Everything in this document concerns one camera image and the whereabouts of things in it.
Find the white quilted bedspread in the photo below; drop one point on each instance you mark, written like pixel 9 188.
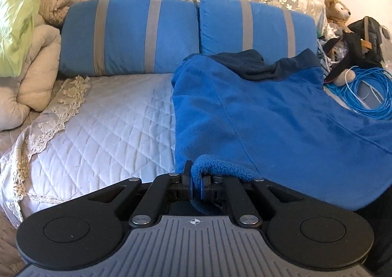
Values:
pixel 107 130

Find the white striped cloth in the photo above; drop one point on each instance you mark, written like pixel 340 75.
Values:
pixel 324 59

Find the cream comforter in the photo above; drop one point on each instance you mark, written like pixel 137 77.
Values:
pixel 33 66

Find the light blue cloth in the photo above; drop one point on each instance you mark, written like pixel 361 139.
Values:
pixel 364 93

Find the blue grey-striped pillow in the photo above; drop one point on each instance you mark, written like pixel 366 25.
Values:
pixel 122 35
pixel 223 26

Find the brown teddy bear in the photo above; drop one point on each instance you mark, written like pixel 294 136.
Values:
pixel 337 11

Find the beige knitted blanket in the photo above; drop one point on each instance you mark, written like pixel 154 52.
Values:
pixel 58 4

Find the beige plush toy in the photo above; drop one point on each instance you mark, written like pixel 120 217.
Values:
pixel 337 81

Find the blue fleece jacket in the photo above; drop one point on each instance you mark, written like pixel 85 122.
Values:
pixel 275 118

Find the light green blanket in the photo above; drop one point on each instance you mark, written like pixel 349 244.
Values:
pixel 18 20

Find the clear plastic bag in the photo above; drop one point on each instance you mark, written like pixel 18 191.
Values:
pixel 337 47

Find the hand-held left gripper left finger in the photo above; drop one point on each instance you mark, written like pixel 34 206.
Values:
pixel 187 185

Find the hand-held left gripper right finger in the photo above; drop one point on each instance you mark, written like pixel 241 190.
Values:
pixel 211 189

